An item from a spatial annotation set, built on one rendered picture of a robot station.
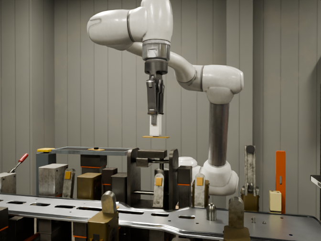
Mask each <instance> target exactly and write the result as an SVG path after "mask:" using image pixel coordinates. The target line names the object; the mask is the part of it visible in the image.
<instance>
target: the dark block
mask: <svg viewBox="0 0 321 241"><path fill-rule="evenodd" d="M192 180H193V167H192V166H188V165H180V166H179V167H178V168H177V183H178V185H179V208H184V207H189V206H191V183H192ZM179 218H181V219H191V217H187V216H179ZM179 238H185V239H186V237H183V236H179Z"/></svg>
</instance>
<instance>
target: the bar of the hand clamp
mask: <svg viewBox="0 0 321 241"><path fill-rule="evenodd" d="M248 183H253V194H254V196H256V147H255V146H252V145H249V146H248V145H245V196H247V184H248Z"/></svg>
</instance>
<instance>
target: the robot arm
mask: <svg viewBox="0 0 321 241"><path fill-rule="evenodd" d="M172 32H173V15H172V8H171V3H170V1H169V0H142V2H141V7H138V8H136V9H133V10H112V11H105V12H101V13H98V14H96V15H94V16H93V17H91V18H90V20H89V22H88V23H87V34H88V36H89V38H90V39H91V41H92V42H94V43H96V44H99V45H105V46H107V47H110V48H114V49H116V50H119V51H124V50H126V51H128V52H130V53H133V54H135V55H138V56H141V57H142V59H143V60H144V61H145V68H144V72H145V73H146V74H148V75H150V76H149V80H146V85H147V98H148V114H150V136H161V115H163V114H164V113H163V102H164V89H165V85H164V84H163V80H162V75H165V74H167V73H168V67H171V68H173V69H174V74H175V77H176V80H177V82H178V83H179V85H180V86H181V87H182V88H184V89H185V90H189V91H199V92H206V95H207V98H208V100H209V102H210V106H209V142H208V160H207V161H206V162H205V163H204V165H203V167H201V166H199V165H197V161H196V160H195V159H193V158H192V157H179V166H180V165H188V166H192V167H193V180H192V183H191V206H193V187H192V185H193V181H194V180H195V176H196V174H198V173H202V174H204V175H205V179H206V180H209V183H210V184H209V195H211V196H221V197H224V196H230V195H233V194H234V193H236V191H237V187H238V180H239V178H238V176H237V174H236V172H235V171H232V170H231V166H230V164H229V163H228V161H226V152H227V136H228V123H229V107H230V102H231V101H232V99H233V97H234V95H235V94H238V93H240V92H241V91H242V89H243V87H244V75H243V72H242V71H240V70H239V69H237V68H234V67H231V66H222V65H208V66H197V65H192V64H190V63H189V62H188V61H187V60H185V59H184V58H183V57H181V56H180V55H178V54H176V53H173V52H171V37H172Z"/></svg>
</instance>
